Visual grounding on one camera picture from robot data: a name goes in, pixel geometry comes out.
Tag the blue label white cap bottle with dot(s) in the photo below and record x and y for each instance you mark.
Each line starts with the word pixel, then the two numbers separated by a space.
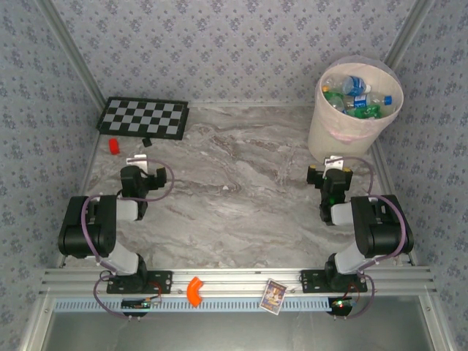
pixel 354 85

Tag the black grey checkerboard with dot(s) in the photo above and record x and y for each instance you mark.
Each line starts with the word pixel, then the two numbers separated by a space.
pixel 146 117

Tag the aluminium extrusion rail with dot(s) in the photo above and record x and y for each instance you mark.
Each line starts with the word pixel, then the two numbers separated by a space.
pixel 234 283

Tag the aluminium frame post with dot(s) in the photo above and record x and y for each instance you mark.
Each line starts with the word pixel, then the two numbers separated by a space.
pixel 407 33
pixel 73 51

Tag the green plastic soda bottle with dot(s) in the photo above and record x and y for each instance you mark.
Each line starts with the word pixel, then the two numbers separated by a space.
pixel 369 111
pixel 334 98

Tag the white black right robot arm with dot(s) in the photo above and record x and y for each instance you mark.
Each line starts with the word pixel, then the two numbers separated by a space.
pixel 380 230

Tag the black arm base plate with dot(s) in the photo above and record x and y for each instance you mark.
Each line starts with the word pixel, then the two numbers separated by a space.
pixel 311 281
pixel 162 281

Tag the small black plastic piece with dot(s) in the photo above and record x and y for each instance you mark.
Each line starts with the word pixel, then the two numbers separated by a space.
pixel 147 142

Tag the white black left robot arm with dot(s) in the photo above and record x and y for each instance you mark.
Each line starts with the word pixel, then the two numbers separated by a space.
pixel 87 226

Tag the small circuit board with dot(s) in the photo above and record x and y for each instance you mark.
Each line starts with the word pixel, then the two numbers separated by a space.
pixel 140 303
pixel 342 303

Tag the pink round waste bin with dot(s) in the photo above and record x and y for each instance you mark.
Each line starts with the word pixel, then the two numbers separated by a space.
pixel 329 128

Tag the playing card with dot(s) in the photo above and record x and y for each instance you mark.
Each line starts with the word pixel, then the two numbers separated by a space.
pixel 272 296

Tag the small red plastic cylinder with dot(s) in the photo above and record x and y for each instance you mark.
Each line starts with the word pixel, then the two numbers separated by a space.
pixel 114 146

